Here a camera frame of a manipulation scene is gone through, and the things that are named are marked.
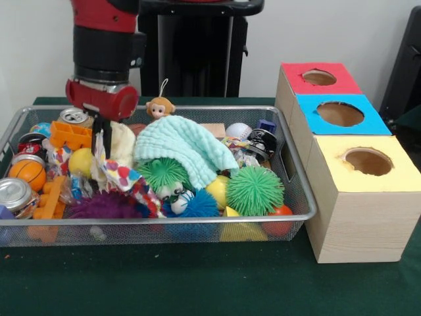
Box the cream cloth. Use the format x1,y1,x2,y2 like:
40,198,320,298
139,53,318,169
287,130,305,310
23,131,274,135
109,122,137,165

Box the brown monkey plush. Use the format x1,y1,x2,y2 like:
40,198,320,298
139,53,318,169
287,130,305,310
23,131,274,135
146,79,176,120

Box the mint green cloth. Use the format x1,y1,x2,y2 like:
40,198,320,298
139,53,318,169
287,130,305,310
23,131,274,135
135,115,239,192

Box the silver tin can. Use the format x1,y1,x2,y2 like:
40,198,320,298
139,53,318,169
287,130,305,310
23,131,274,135
0,178,35,219

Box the orange plastic toy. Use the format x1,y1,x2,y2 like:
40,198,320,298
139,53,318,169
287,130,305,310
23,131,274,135
49,120,93,151

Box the black upright panel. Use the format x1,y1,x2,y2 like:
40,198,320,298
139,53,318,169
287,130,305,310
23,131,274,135
382,7,421,122

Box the wooden box with three holes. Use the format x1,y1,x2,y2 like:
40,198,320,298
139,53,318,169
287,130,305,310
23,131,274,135
276,63,421,264

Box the side table with green cloth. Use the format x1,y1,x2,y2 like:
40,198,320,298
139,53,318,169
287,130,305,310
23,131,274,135
393,105,421,136

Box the dark green tablecloth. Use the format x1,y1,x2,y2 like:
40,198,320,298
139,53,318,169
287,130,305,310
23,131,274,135
0,97,421,316

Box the yellow ball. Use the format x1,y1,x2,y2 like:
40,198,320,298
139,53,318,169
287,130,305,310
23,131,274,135
68,148,95,178

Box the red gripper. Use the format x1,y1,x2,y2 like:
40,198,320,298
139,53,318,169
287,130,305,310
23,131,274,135
64,78,140,160

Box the green spiky ball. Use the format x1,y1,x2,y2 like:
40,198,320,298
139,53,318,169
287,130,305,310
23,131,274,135
226,166,285,217
137,158,191,196

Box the polka dot cloth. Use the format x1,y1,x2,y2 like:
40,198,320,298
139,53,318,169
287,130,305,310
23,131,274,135
92,135,165,218

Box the small orange basketball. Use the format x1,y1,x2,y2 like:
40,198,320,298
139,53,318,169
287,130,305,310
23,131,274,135
9,160,47,192

